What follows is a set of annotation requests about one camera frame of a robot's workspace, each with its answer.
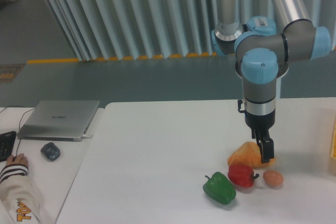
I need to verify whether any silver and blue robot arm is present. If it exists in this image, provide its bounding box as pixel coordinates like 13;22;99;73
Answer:
212;0;331;163

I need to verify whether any black laptop cable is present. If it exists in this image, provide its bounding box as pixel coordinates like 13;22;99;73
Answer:
0;105;36;129

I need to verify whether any red bell pepper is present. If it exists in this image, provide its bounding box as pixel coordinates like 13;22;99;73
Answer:
228;164;259;188

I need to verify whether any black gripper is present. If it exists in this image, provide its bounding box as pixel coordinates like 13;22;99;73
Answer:
237;99;276;163

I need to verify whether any green bell pepper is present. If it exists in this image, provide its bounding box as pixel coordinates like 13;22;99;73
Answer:
203;172;236;205

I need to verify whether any brown egg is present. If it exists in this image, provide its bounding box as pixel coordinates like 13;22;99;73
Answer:
263;170;284;187

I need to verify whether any silver closed laptop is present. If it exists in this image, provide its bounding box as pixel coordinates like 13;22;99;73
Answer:
17;100;100;142

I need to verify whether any person's hand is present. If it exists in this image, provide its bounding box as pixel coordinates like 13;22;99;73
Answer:
6;153;29;167

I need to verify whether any white folding partition screen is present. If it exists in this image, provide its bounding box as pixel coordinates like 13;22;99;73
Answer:
46;0;335;62

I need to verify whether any black keyboard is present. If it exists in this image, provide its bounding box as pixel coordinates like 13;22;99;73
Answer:
0;131;17;162

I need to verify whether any orange triangular bread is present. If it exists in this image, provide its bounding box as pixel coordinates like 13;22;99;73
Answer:
227;141;277;169

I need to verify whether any white striped sleeve forearm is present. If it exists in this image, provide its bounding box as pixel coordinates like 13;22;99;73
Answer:
1;164;43;223

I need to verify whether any dark grey earbud case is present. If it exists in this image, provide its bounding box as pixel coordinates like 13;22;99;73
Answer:
40;142;60;162

